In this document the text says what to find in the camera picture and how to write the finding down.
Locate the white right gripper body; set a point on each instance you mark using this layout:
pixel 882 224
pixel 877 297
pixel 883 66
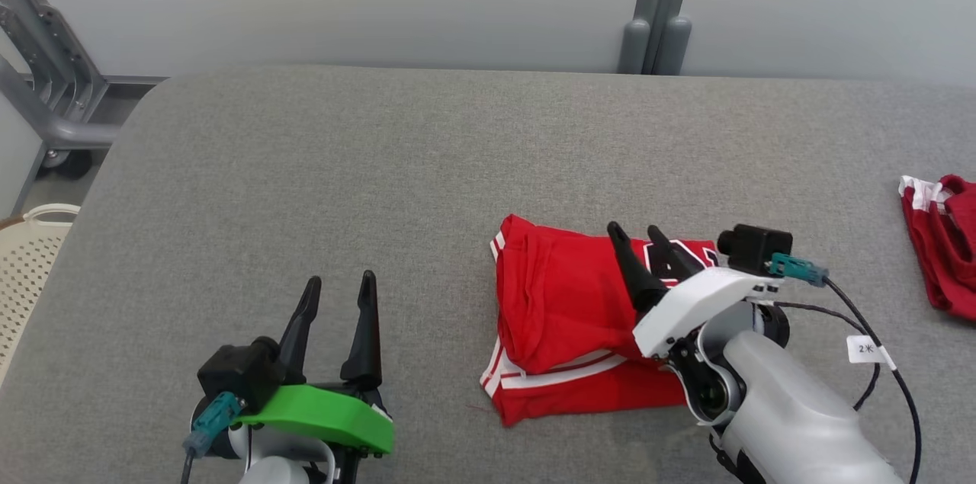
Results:
pixel 701 297

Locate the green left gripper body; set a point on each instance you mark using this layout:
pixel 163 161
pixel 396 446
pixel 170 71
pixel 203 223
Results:
pixel 328 408

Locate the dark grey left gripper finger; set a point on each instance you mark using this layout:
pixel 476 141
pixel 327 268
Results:
pixel 299 339
pixel 364 354

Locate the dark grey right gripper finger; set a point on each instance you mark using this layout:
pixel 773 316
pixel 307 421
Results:
pixel 639 282
pixel 677 263

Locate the red jersey with white trim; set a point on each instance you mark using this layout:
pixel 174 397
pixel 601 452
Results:
pixel 564 301

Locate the red shirt with white trim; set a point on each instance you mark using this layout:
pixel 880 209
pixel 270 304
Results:
pixel 945 255

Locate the beige perforated laundry basket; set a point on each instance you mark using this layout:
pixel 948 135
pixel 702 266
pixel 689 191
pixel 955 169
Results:
pixel 27 270

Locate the black cart wheel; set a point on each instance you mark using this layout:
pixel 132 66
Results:
pixel 69 164

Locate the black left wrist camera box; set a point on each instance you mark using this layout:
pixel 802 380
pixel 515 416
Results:
pixel 240 370

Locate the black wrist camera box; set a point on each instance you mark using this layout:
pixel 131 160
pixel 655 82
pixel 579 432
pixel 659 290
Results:
pixel 755 248
pixel 240 370

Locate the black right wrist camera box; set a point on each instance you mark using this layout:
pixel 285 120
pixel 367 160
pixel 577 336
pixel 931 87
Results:
pixel 755 248

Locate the teal right camera connector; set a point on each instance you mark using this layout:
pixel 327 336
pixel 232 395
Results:
pixel 797 268

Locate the teal camera connector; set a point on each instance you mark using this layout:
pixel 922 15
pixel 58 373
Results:
pixel 797 268
pixel 213 423

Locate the teal left camera connector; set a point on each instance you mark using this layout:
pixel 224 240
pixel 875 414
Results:
pixel 213 423

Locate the grey metal wall post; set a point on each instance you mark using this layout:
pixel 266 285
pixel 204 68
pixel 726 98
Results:
pixel 659 4

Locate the grey metal cart frame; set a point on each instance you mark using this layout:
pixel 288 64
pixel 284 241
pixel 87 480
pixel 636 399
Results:
pixel 53 88

